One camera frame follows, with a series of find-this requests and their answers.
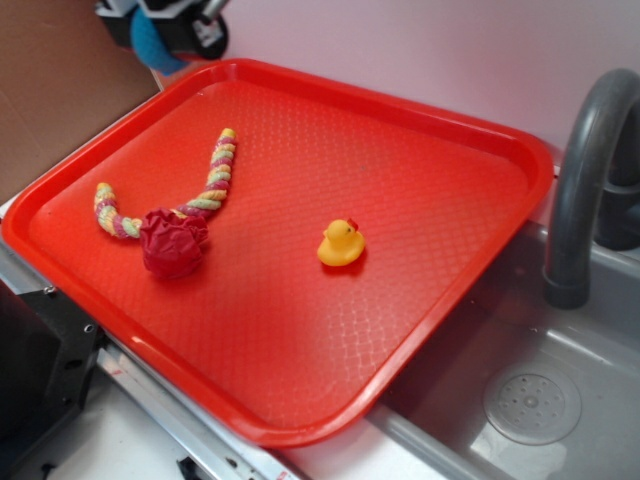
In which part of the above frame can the crumpled red cloth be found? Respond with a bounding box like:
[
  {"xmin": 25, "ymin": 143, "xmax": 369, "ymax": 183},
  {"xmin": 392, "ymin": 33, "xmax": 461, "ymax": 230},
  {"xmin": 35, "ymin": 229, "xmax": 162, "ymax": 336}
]
[{"xmin": 140, "ymin": 208, "xmax": 209, "ymax": 279}]

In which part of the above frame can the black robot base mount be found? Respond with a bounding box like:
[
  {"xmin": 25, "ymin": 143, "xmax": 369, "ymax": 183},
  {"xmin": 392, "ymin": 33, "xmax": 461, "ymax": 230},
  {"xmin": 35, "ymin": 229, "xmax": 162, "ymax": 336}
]
[{"xmin": 1, "ymin": 285, "xmax": 101, "ymax": 468}]

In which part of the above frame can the multicolour twisted rope toy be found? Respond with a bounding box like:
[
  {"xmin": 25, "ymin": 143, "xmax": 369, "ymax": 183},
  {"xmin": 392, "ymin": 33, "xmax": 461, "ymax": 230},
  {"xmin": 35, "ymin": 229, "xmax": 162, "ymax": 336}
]
[{"xmin": 93, "ymin": 128, "xmax": 237, "ymax": 239}]

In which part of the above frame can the brown cardboard panel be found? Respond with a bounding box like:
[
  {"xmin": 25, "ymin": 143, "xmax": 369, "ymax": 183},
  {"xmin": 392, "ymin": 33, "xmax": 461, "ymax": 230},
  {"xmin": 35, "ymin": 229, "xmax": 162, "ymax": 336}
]
[{"xmin": 1, "ymin": 1, "xmax": 158, "ymax": 201}]

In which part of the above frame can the grey toy sink basin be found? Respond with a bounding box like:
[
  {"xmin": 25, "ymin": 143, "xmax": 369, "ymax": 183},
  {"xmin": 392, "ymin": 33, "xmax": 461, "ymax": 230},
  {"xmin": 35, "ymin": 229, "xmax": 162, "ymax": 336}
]
[{"xmin": 370, "ymin": 224, "xmax": 639, "ymax": 479}]

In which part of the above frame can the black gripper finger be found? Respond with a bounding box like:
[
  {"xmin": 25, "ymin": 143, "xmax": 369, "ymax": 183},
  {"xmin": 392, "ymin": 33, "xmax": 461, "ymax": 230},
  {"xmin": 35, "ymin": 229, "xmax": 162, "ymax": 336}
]
[
  {"xmin": 95, "ymin": 0, "xmax": 140, "ymax": 49},
  {"xmin": 149, "ymin": 0, "xmax": 229, "ymax": 60}
]

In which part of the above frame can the red plastic tray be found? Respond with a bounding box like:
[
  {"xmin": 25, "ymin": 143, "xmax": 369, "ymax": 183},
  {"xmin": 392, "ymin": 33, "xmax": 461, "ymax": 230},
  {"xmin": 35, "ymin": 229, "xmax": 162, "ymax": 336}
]
[{"xmin": 2, "ymin": 60, "xmax": 553, "ymax": 448}]

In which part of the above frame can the grey toy faucet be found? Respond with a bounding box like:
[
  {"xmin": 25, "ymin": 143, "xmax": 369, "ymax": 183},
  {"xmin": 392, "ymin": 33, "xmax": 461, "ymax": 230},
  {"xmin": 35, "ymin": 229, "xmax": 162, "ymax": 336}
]
[{"xmin": 543, "ymin": 68, "xmax": 639, "ymax": 309}]

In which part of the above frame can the round sink drain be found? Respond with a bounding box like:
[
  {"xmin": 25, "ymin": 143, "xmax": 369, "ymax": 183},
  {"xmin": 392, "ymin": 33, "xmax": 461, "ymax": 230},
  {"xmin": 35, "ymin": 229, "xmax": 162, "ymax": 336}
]
[{"xmin": 483, "ymin": 362, "xmax": 582, "ymax": 446}]

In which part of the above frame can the blue crocheted ball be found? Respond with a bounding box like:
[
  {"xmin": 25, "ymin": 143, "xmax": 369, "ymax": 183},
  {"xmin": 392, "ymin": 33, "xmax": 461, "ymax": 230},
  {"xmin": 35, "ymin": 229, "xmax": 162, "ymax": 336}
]
[{"xmin": 130, "ymin": 8, "xmax": 188, "ymax": 76}]

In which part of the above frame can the yellow rubber duck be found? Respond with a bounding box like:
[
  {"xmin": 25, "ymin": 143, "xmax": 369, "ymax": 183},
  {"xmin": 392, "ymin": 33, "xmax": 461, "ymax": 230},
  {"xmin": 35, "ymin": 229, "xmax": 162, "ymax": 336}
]
[{"xmin": 317, "ymin": 219, "xmax": 366, "ymax": 267}]

